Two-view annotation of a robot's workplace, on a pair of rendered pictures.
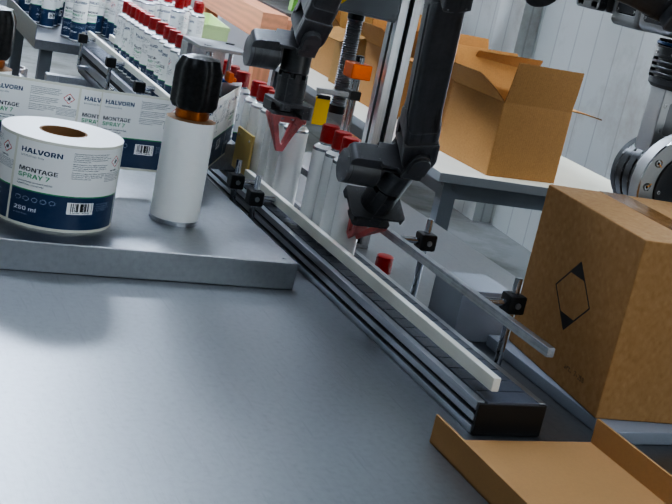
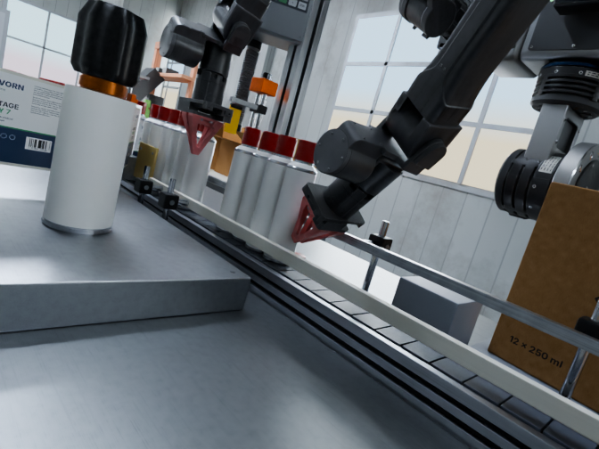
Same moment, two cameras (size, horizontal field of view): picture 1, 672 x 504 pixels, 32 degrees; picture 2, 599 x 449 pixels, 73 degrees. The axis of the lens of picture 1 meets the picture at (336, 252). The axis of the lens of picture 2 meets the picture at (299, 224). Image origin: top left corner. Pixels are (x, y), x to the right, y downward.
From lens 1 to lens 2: 1.50 m
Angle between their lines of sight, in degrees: 21
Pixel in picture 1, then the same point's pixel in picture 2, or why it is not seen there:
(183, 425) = not seen: outside the picture
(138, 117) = (29, 104)
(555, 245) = (584, 251)
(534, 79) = not seen: hidden behind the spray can
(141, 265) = (14, 308)
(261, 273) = (209, 295)
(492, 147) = not seen: hidden behind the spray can
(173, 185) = (77, 179)
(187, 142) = (97, 120)
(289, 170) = (199, 176)
